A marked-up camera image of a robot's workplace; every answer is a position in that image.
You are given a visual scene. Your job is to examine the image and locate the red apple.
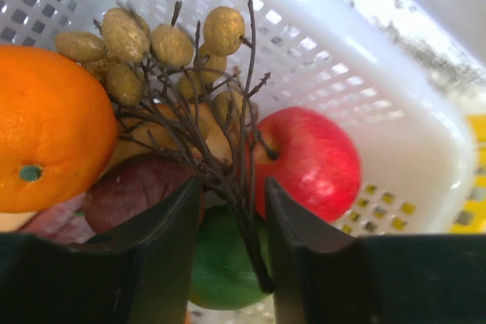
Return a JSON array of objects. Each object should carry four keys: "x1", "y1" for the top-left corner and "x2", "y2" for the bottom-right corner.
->
[{"x1": 254, "y1": 107, "x2": 361, "y2": 222}]

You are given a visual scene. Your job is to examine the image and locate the dark purple fruit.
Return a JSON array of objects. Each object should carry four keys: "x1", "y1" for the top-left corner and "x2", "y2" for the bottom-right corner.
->
[{"x1": 83, "y1": 153, "x2": 195, "y2": 234}]

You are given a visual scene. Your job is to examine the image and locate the longan bunch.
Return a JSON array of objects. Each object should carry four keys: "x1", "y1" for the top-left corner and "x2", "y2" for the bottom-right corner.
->
[{"x1": 54, "y1": 4, "x2": 275, "y2": 293}]

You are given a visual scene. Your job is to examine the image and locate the white perforated plastic tray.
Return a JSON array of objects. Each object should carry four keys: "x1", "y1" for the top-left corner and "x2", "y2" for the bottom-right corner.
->
[{"x1": 0, "y1": 0, "x2": 486, "y2": 324}]

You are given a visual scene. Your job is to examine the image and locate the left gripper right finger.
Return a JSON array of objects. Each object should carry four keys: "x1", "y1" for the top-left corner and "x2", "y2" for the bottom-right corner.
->
[{"x1": 265, "y1": 178, "x2": 485, "y2": 323}]

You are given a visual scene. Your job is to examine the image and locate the orange fruit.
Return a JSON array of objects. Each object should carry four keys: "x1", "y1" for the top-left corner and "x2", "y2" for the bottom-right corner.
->
[{"x1": 1, "y1": 45, "x2": 118, "y2": 213}]

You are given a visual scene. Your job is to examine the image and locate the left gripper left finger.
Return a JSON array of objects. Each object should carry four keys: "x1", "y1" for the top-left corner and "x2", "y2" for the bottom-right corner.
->
[{"x1": 1, "y1": 178, "x2": 202, "y2": 323}]

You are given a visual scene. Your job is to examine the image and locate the green mango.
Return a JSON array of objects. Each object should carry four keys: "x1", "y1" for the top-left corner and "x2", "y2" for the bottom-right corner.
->
[{"x1": 189, "y1": 206, "x2": 269, "y2": 311}]

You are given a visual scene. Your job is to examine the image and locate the yellow plastic shopping basket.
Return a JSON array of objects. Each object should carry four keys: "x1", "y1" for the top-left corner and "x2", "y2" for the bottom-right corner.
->
[{"x1": 333, "y1": 113, "x2": 486, "y2": 236}]

